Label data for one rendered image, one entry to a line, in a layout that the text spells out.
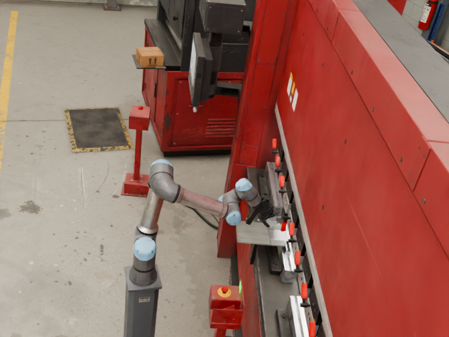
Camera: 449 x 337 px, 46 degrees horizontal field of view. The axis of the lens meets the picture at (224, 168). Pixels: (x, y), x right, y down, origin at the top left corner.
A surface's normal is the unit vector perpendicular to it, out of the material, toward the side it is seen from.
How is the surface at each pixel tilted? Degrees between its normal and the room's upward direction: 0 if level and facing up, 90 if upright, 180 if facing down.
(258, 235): 0
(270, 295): 0
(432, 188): 90
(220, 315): 90
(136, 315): 90
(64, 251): 0
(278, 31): 90
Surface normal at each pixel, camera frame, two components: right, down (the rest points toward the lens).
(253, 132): 0.03, 0.55
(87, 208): 0.14, -0.83
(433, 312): -0.99, -0.10
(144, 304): 0.27, 0.56
